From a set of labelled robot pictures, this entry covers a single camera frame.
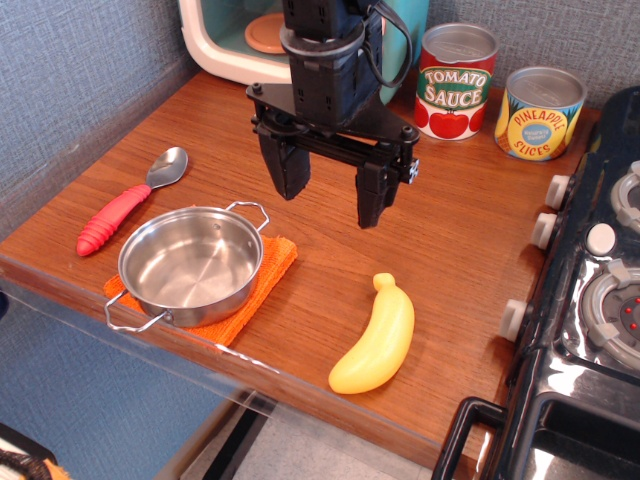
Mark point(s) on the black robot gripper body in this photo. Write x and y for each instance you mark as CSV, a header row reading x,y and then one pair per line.
x,y
333,103

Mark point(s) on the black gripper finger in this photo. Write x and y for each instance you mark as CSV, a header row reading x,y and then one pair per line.
x,y
287,163
376,187

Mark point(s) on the silver two-handled bowl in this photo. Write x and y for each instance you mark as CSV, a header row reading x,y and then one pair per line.
x,y
194,266

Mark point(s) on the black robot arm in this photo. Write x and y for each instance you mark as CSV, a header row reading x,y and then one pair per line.
x,y
332,105

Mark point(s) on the orange plate in microwave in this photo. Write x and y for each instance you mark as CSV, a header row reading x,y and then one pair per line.
x,y
263,34

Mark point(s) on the teal toy microwave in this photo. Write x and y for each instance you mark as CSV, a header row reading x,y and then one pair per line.
x,y
214,35

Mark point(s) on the orange folded cloth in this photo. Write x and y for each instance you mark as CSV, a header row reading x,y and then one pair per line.
x,y
279,255

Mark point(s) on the tomato sauce can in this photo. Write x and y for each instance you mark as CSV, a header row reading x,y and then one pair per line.
x,y
455,75

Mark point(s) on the yellow plastic banana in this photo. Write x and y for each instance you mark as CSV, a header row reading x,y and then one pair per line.
x,y
381,350

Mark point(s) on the white stove knob middle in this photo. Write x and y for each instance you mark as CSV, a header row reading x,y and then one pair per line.
x,y
543,230

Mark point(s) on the white stove knob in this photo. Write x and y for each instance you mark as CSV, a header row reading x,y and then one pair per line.
x,y
543,230
556,191
512,318

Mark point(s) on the pineapple slices can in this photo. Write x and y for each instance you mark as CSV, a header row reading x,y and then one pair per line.
x,y
539,113

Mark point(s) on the white stove knob top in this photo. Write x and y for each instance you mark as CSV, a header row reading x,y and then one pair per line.
x,y
556,191

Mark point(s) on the white stove knob bottom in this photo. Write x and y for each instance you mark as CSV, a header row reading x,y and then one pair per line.
x,y
512,318

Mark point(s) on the white round stove button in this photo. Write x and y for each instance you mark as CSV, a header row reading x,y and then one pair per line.
x,y
600,239

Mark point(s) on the grey rear stove burner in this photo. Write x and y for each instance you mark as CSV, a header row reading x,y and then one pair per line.
x,y
627,211

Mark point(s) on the grey stove burner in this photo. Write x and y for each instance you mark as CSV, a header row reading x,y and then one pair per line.
x,y
627,211
610,311

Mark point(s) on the grey front stove burner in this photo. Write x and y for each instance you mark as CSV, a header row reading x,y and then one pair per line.
x,y
610,311

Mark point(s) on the black toy stove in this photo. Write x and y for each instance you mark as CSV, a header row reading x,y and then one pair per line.
x,y
572,410

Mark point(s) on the red-handled metal spoon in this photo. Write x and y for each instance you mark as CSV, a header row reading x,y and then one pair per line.
x,y
166,170

